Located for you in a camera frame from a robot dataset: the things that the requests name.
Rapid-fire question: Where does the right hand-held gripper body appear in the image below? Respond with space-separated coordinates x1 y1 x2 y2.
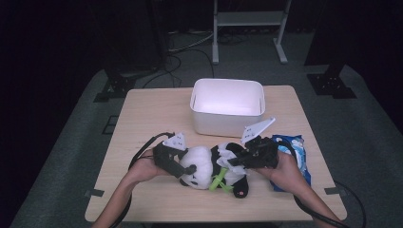
240 117 280 169

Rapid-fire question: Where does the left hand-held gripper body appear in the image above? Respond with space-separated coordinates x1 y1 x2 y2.
152 132 191 179

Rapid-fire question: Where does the panda plush toy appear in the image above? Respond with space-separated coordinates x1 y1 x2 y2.
179 142 251 200

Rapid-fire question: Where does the white plastic bin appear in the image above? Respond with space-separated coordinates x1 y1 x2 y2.
189 78 266 139

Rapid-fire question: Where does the blue wet wipes pack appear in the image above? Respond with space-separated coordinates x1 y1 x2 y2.
269 134 313 193

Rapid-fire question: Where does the person's left hand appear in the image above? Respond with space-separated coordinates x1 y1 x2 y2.
127 148 170 184

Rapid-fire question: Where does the person's right hand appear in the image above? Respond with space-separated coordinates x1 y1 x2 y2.
255 150 306 195

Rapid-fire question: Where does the grey tape strip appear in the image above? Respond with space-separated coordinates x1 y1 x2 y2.
85 188 105 198
324 186 347 196

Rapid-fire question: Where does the black stand base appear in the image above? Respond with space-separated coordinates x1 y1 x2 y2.
93 67 137 104
306 63 357 100

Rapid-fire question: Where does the right hand-held gripper black cable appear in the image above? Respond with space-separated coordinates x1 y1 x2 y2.
277 141 368 228

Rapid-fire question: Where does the black floor cable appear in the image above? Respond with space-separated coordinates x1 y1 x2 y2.
142 47 217 89

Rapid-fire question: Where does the white floor cable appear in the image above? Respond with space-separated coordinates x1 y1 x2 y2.
167 29 217 53

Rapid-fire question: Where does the white metal stand frame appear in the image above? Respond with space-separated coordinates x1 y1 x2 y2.
211 0 293 66

